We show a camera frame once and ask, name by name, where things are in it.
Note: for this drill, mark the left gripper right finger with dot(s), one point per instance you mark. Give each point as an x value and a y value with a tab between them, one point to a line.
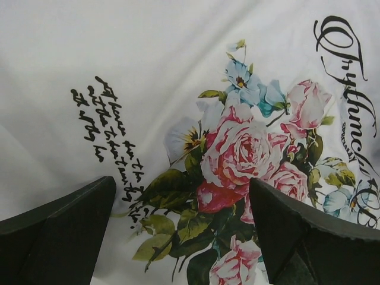
302	245

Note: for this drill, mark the white floral print t-shirt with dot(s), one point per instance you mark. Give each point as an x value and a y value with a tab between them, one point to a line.
183	103

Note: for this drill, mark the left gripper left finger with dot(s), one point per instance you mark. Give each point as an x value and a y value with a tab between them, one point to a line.
59	242

